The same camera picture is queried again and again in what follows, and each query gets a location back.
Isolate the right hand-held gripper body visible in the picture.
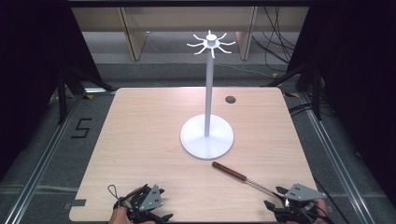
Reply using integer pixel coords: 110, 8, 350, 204
274, 182, 329, 224

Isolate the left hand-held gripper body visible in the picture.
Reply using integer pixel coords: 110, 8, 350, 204
123, 184, 166, 224

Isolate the wooden handled metal utensil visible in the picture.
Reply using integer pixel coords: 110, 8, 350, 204
211, 161, 284, 198

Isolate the white hook stand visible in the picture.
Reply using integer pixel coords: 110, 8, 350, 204
179, 29, 237, 161

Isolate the person's right hand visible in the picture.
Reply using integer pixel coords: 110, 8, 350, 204
285, 199, 330, 224

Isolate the person's left hand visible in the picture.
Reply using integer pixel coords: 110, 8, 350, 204
107, 204, 157, 224

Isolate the black tape strip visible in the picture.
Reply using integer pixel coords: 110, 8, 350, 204
63, 198, 87, 211

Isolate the black metal stand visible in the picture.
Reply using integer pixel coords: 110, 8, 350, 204
262, 60, 325, 121
55, 63, 117, 126

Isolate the black curtain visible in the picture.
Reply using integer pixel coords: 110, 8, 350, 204
0, 0, 104, 183
286, 0, 396, 203

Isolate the light wooden shelf unit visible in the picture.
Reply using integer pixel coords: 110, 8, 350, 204
70, 6, 310, 62

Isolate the thin grey cable loop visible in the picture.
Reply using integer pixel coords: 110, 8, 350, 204
106, 184, 129, 207

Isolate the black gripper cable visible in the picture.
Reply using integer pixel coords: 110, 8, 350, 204
311, 175, 350, 224

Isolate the aluminium floor rail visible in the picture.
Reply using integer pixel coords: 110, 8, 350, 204
2, 92, 82, 224
298, 92, 379, 224

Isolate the bundle of black floor cables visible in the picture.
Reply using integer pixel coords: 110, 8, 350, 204
250, 6, 312, 113

